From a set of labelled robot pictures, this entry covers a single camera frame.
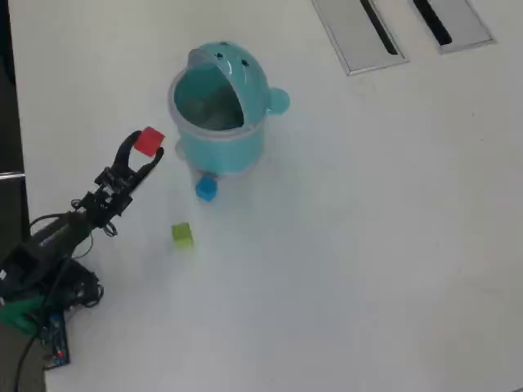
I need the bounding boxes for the thick black power cable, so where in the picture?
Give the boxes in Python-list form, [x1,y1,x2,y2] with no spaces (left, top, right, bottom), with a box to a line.
[16,261,69,392]

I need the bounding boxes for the silver table cable cover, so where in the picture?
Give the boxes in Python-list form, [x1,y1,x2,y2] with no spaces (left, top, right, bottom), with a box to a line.
[410,0,498,56]
[311,0,410,77]

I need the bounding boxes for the green lego block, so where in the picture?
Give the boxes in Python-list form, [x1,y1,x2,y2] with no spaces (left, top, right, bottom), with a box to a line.
[171,221,194,250]

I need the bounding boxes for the teal whale-shaped bin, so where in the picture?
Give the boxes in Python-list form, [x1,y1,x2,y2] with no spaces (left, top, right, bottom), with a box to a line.
[167,40,292,177]

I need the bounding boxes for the dark side cabinet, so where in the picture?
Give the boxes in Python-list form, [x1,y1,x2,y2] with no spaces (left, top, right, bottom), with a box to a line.
[0,0,30,246]

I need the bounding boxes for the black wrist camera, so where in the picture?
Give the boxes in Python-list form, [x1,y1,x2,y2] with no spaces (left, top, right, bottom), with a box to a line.
[94,165,123,189]

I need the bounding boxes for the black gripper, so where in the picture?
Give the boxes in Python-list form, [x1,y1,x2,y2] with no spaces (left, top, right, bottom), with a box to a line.
[79,130,165,228]

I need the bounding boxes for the blue controller circuit board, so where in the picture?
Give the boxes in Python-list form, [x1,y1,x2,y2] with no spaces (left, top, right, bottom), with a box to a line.
[36,312,71,372]

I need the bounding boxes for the green table clamp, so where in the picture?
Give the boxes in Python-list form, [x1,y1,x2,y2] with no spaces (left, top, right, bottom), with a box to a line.
[0,296,48,338]

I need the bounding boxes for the red lego block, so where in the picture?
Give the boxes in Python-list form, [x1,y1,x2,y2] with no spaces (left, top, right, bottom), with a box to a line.
[133,126,166,158]

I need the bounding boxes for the blue lego block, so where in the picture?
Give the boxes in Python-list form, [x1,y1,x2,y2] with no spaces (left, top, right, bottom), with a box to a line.
[194,176,218,203]

